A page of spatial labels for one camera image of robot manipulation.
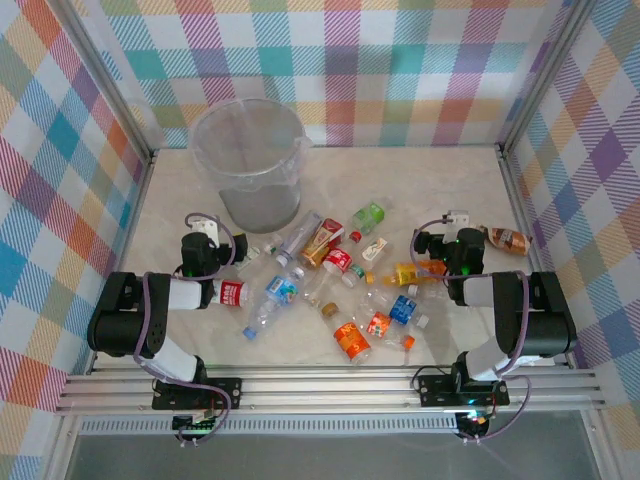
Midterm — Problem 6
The aluminium table side rail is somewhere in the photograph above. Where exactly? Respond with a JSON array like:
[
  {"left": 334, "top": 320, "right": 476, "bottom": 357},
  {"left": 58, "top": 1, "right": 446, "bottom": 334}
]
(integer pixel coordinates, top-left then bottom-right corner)
[
  {"left": 87, "top": 149, "right": 160, "bottom": 375},
  {"left": 497, "top": 143, "right": 577, "bottom": 366}
]

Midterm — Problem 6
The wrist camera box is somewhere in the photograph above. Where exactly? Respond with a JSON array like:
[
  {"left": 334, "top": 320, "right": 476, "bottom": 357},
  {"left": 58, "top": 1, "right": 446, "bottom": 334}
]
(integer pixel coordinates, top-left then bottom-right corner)
[
  {"left": 192, "top": 214, "right": 221, "bottom": 247},
  {"left": 446, "top": 209, "right": 471, "bottom": 236}
]

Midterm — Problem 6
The orange label bottle brown cap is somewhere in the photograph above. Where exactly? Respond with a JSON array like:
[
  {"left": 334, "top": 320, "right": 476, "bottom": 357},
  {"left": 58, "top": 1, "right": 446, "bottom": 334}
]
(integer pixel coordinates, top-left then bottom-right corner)
[{"left": 320, "top": 302, "right": 374, "bottom": 364}]

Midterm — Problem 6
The aluminium mounting rail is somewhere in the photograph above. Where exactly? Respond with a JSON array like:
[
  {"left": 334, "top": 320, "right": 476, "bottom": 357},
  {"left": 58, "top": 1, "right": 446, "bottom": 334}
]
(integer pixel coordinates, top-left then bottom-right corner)
[{"left": 54, "top": 366, "right": 607, "bottom": 417}]

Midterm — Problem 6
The white label bottle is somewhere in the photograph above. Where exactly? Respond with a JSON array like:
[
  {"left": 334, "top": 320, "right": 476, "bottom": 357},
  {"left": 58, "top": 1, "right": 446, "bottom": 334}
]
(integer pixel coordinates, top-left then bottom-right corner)
[{"left": 360, "top": 236, "right": 392, "bottom": 264}]

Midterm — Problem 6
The yellow-orange label bottle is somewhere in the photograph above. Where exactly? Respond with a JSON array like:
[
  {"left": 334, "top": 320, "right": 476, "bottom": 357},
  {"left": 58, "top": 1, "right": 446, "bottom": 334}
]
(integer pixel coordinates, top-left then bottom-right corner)
[{"left": 382, "top": 261, "right": 448, "bottom": 287}]

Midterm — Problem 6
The aluminium frame post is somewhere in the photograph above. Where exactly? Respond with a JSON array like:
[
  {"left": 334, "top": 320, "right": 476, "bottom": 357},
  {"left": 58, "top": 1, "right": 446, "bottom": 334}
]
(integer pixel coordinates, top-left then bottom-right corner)
[
  {"left": 497, "top": 0, "right": 599, "bottom": 156},
  {"left": 47, "top": 0, "right": 160, "bottom": 164}
]

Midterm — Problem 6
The multicolour plaid cloth panel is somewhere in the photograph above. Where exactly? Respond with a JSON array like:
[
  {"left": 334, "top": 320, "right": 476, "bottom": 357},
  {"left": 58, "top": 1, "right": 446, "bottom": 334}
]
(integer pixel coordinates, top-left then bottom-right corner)
[
  {"left": 507, "top": 0, "right": 640, "bottom": 441},
  {"left": 0, "top": 0, "right": 151, "bottom": 480},
  {"left": 64, "top": 0, "right": 584, "bottom": 149}
]

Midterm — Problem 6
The clear bottle light-blue label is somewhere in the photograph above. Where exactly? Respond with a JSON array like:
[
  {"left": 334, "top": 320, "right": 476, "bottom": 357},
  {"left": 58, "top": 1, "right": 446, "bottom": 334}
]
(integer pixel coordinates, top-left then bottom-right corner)
[{"left": 242, "top": 267, "right": 307, "bottom": 341}]

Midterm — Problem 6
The small controller board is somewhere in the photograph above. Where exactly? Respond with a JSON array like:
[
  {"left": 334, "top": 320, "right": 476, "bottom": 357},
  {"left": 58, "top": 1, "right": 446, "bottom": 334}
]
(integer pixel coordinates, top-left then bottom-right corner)
[
  {"left": 172, "top": 413, "right": 221, "bottom": 435},
  {"left": 455, "top": 410, "right": 496, "bottom": 437}
]

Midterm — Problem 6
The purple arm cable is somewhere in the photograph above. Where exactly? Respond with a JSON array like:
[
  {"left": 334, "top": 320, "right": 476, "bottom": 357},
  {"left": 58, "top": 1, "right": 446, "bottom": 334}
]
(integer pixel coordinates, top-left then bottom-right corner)
[
  {"left": 132, "top": 213, "right": 237, "bottom": 447},
  {"left": 409, "top": 215, "right": 534, "bottom": 444}
]

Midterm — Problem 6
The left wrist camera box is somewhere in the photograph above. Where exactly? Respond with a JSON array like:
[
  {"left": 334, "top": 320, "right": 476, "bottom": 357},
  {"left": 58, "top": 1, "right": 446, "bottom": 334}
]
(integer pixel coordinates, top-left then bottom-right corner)
[{"left": 192, "top": 214, "right": 221, "bottom": 247}]

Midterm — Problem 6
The clear plastic bin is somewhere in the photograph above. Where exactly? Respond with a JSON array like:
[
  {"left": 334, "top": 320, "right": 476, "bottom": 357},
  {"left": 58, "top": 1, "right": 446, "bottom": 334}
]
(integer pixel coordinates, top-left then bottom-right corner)
[{"left": 191, "top": 98, "right": 314, "bottom": 235}]

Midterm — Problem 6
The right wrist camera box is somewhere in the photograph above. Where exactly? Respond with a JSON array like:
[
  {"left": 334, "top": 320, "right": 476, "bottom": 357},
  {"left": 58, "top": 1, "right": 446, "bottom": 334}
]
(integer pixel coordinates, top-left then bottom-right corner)
[{"left": 446, "top": 209, "right": 471, "bottom": 236}]

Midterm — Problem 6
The slotted grey cable duct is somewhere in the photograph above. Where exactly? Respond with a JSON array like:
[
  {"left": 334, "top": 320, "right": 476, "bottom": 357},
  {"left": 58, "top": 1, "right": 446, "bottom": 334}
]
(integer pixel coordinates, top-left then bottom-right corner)
[{"left": 78, "top": 418, "right": 460, "bottom": 436}]

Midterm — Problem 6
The red label cola bottle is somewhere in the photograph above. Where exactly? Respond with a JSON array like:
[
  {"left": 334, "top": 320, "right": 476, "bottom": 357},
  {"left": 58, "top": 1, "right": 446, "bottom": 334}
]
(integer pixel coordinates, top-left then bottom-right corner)
[{"left": 322, "top": 230, "right": 364, "bottom": 276}]

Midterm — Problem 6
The clear bottle dark-blue label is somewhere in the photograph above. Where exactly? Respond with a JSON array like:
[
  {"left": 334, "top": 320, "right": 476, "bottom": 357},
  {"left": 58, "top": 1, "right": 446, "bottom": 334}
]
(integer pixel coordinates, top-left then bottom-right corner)
[{"left": 388, "top": 293, "right": 431, "bottom": 330}]

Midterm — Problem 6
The clear bottle red label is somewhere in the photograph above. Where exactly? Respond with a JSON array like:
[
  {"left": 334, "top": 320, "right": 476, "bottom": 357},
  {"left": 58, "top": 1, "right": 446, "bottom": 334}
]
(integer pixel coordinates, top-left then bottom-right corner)
[{"left": 209, "top": 280, "right": 255, "bottom": 309}]

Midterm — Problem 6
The brown coffee bottle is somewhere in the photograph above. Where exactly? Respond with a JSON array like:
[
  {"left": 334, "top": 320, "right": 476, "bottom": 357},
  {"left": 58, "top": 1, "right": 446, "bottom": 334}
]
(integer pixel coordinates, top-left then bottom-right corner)
[{"left": 479, "top": 225, "right": 534, "bottom": 257}]

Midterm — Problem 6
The clear bottle orange cap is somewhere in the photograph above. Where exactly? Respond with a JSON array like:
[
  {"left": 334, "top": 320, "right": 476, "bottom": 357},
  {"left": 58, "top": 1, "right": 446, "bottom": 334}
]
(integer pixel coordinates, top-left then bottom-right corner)
[{"left": 366, "top": 310, "right": 417, "bottom": 350}]

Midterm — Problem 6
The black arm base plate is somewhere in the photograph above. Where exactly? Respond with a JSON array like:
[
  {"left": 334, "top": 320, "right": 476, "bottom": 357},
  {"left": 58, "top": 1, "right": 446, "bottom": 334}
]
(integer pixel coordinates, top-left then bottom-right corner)
[
  {"left": 416, "top": 373, "right": 511, "bottom": 407},
  {"left": 151, "top": 377, "right": 244, "bottom": 412}
]

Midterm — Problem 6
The grey metal sheet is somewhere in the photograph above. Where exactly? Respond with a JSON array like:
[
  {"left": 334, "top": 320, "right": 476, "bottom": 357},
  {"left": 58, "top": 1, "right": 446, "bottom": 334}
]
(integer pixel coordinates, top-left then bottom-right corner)
[{"left": 64, "top": 433, "right": 601, "bottom": 480}]

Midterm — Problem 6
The small green label bottle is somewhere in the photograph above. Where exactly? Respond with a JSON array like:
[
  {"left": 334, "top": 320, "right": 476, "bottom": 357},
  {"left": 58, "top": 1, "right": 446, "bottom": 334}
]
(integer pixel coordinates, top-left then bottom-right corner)
[{"left": 342, "top": 263, "right": 367, "bottom": 289}]

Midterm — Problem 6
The crushed clear bottle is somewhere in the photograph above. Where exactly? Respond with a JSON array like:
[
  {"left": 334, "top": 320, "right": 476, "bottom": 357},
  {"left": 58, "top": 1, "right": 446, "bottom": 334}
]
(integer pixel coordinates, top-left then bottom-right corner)
[{"left": 298, "top": 272, "right": 331, "bottom": 307}]

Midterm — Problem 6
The clear plastic bin liner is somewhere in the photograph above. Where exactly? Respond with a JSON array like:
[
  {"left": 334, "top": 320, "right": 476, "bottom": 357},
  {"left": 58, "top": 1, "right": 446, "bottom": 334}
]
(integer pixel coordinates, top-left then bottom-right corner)
[{"left": 191, "top": 98, "right": 314, "bottom": 191}]

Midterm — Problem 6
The bluish clear bottle white cap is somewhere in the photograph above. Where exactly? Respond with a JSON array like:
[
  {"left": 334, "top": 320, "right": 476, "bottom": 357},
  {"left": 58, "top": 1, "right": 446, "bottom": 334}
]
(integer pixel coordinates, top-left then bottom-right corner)
[{"left": 275, "top": 210, "right": 324, "bottom": 267}]

